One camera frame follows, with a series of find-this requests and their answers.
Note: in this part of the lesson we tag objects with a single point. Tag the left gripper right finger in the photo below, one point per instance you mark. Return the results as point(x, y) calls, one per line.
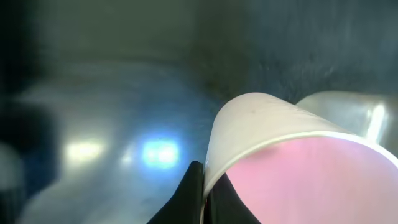
point(228, 205)

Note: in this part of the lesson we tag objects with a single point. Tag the pink cup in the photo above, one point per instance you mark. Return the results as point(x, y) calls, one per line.
point(295, 161)

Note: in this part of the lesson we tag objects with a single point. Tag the steel sink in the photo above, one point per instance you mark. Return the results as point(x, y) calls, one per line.
point(348, 112)

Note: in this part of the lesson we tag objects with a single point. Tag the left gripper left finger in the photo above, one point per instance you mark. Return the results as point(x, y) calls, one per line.
point(186, 202)

